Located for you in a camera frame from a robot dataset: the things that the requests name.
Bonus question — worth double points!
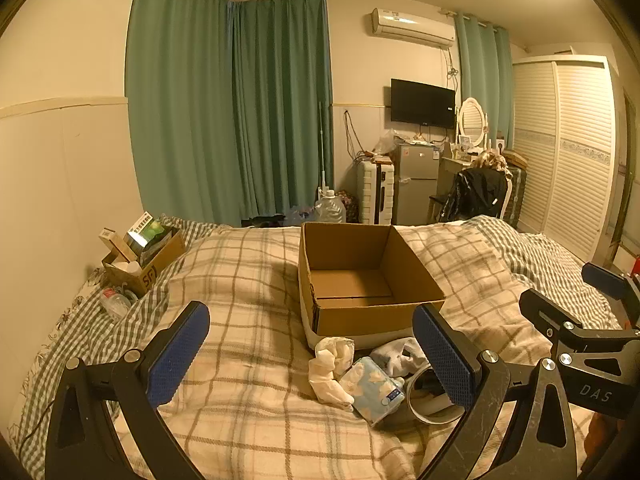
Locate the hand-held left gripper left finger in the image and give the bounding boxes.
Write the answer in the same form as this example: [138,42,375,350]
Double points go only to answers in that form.
[45,301,211,480]

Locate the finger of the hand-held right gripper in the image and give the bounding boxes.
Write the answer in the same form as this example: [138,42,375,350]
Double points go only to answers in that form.
[518,287,640,357]
[581,262,640,331]

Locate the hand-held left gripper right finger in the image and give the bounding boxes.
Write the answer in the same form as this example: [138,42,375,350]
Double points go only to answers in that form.
[412,302,588,480]

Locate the white sock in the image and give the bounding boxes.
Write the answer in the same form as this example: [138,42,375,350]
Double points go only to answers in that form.
[371,337,431,378]

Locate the white tape roll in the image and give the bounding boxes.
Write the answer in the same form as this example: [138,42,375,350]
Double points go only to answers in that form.
[402,365,468,423]

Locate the blue patterned pouch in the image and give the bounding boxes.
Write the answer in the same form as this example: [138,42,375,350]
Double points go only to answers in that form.
[339,356,405,428]

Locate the large cardboard box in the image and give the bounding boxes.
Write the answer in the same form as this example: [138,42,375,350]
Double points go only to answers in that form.
[298,222,447,352]

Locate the person's right hand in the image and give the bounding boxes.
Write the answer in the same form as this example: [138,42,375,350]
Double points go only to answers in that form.
[585,410,617,455]

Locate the clear plastic bottle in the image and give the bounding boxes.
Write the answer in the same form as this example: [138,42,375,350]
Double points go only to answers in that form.
[99,286,138,322]

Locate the beige plaid blanket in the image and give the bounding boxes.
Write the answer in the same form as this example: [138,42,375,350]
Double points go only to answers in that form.
[112,220,621,480]

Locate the small cardboard box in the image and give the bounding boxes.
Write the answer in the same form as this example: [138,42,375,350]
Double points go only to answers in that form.
[101,230,187,298]

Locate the white chair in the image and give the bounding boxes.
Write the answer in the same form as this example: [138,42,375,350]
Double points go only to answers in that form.
[429,170,516,222]

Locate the brown woven case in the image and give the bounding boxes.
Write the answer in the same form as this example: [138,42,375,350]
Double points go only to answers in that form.
[502,150,528,226]

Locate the white louvered wardrobe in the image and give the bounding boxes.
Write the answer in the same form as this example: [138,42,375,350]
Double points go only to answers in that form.
[511,55,626,268]

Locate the green checked bed sheet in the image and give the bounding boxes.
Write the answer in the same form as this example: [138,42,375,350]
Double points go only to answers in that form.
[10,214,623,461]

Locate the narrow tan carton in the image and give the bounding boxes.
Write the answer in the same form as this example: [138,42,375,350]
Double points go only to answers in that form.
[100,228,138,263]

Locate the green and white carton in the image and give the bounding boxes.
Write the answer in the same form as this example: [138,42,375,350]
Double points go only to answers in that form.
[125,214,173,248]

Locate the black jacket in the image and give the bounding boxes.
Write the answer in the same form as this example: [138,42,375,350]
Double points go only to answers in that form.
[442,167,508,223]

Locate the tan cloth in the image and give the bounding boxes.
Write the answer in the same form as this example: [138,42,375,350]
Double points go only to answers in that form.
[475,152,510,172]

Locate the white dressing table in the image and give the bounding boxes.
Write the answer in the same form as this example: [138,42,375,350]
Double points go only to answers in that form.
[437,152,488,196]

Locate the grey fridge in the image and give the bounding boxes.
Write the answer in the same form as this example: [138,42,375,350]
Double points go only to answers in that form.
[391,142,441,226]

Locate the floral bag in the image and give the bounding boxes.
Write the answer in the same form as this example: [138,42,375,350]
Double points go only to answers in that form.
[337,190,360,223]

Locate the white suitcase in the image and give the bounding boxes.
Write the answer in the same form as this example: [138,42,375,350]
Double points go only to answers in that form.
[356,159,396,226]

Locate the large water jug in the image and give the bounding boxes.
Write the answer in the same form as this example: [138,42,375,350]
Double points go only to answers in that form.
[314,187,347,224]

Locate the oval white mirror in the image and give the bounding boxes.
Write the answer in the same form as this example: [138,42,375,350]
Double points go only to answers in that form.
[456,98,488,150]

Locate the clear plastic bag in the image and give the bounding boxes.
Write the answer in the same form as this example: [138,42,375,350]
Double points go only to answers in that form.
[375,129,402,156]

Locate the green curtain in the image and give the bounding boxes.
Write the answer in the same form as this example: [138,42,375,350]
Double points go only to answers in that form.
[454,12,516,148]
[227,0,335,221]
[125,0,241,228]

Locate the white pole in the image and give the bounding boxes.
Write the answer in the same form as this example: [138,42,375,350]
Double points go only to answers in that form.
[319,101,329,201]

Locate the white air conditioner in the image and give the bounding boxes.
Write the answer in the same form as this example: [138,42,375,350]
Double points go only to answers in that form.
[370,7,456,50]

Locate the wall cables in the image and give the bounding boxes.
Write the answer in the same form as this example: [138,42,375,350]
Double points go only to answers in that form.
[344,110,369,162]

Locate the black wall television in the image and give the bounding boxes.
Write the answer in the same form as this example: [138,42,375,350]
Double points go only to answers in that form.
[390,78,457,129]

